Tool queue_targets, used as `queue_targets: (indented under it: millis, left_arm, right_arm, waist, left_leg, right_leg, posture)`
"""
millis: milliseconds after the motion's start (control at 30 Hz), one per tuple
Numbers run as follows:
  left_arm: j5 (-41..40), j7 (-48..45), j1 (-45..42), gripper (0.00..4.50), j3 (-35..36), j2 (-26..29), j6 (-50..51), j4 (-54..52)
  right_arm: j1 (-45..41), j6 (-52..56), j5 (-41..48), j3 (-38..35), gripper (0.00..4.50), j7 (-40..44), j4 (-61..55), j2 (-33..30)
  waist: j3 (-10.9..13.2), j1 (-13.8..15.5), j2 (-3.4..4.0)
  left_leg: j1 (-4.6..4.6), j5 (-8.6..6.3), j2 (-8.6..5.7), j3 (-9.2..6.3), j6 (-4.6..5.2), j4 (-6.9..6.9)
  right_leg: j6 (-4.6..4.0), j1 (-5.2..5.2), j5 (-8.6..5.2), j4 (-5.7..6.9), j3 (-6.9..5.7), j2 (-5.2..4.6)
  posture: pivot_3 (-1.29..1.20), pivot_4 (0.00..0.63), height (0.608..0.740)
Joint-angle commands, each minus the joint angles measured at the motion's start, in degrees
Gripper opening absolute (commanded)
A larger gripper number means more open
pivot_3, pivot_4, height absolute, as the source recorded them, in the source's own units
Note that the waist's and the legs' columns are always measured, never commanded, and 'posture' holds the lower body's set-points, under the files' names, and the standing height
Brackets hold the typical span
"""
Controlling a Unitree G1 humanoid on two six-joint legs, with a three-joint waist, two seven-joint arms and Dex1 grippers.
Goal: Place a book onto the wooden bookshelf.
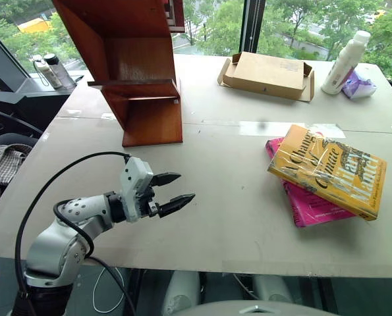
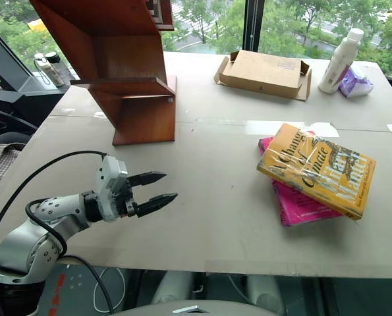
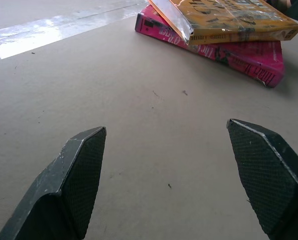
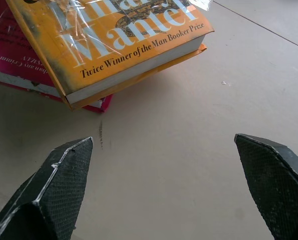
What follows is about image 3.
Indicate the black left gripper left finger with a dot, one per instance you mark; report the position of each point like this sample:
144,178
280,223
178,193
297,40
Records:
63,190

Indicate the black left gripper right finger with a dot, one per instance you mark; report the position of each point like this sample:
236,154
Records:
266,175

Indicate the pink hardcover book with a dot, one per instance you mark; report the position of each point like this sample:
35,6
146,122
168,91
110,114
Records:
239,55

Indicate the yellow hardcover book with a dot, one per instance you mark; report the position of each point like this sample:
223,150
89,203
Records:
229,17

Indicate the clear packing tape strip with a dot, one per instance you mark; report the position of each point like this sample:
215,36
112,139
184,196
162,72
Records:
48,30

